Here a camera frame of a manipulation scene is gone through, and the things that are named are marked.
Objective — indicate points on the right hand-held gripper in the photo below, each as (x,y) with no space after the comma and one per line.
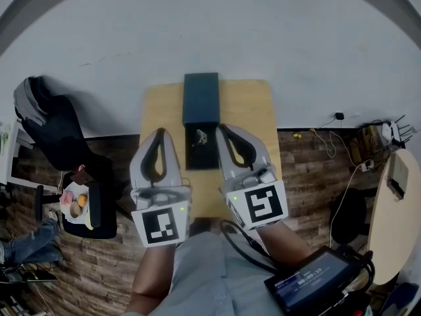
(263,206)

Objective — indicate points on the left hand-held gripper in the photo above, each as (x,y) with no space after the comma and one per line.
(161,226)

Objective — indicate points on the small metal trinket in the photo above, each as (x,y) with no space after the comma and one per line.
(201,137)

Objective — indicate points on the dark blue box with lid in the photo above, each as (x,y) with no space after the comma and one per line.
(200,100)

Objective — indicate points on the person's right forearm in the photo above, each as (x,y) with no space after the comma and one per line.
(283,242)

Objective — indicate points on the person's left forearm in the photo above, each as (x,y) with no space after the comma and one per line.
(151,275)

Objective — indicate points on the small yellow item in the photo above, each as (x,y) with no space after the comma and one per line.
(298,135)

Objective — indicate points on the brown wallet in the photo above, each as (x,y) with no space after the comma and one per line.
(81,175)

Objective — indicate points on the orange fruit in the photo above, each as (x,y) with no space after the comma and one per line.
(83,199)

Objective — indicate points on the brown round bread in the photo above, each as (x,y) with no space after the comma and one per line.
(75,210)

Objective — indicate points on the pink food packet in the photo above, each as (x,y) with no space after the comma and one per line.
(66,197)

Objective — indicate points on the white food plate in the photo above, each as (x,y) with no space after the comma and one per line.
(72,221)

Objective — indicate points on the person's light blue shirt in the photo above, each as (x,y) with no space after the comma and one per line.
(204,275)

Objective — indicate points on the black stool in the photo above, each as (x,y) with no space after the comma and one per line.
(347,216)

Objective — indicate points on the brown cardboard box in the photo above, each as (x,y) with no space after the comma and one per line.
(365,145)

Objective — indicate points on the white power adapter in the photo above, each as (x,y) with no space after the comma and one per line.
(367,166)

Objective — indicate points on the black screen monitor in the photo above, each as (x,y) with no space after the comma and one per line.
(309,281)

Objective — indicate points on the grey backpack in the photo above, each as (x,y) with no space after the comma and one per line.
(28,100)

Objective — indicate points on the small white table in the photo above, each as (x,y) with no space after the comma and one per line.
(10,150)

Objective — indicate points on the white router with antennas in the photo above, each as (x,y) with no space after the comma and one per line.
(391,132)

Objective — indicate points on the flat white box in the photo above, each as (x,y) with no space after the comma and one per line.
(399,170)

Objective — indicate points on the small black device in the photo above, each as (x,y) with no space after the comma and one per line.
(397,189)

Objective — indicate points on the round beige table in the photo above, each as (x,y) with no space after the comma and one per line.
(391,239)

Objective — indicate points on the blue bag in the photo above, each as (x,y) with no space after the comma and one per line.
(401,296)

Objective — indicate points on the black wall plug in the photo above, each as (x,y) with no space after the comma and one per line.
(339,116)

